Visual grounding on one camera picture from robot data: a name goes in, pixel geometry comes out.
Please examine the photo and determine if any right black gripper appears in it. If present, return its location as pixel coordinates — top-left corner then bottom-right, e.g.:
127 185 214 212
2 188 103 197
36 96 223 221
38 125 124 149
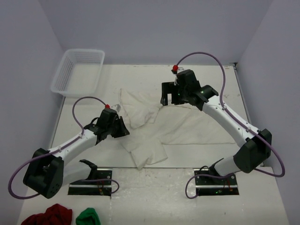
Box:
161 82 189 106

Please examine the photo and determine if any white t shirt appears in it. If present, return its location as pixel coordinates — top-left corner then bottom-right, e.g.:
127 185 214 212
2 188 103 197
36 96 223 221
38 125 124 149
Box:
119 89 235 170

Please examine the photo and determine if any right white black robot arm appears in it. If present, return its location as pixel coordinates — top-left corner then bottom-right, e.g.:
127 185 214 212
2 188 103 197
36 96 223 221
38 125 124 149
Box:
160 69 272 184

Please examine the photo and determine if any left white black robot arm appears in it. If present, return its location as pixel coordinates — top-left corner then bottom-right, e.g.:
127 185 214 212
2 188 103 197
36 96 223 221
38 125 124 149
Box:
23 108 130 199

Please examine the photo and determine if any white plastic basket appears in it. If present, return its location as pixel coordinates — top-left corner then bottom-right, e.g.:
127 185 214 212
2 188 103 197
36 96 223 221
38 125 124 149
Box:
50 49 105 98

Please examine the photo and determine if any green t shirt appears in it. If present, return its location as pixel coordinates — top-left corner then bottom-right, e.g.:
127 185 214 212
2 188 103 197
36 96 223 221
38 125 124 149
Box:
75 208 101 225

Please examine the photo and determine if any red t shirt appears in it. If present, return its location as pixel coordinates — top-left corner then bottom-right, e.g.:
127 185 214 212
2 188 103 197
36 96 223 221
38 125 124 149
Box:
21 204 73 225

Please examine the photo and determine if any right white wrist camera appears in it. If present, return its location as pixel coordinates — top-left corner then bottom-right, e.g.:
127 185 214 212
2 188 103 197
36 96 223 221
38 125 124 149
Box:
171 65 184 85

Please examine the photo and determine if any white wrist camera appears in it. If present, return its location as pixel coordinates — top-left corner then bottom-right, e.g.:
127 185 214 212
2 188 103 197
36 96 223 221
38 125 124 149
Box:
171 65 184 85
105 104 121 113

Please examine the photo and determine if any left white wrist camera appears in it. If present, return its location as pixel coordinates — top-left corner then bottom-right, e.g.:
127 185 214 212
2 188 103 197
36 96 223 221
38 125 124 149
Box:
105 104 121 113

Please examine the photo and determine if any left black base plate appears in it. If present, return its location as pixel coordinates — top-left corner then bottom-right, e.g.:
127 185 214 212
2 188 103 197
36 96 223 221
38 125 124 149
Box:
67 168 113 197

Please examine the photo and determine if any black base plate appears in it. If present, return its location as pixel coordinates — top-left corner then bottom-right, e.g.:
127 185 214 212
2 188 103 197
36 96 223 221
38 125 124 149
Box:
194 166 239 196
67 168 113 197

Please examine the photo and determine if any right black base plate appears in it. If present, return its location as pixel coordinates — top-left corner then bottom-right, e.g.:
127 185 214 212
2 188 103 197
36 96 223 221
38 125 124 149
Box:
194 166 239 196

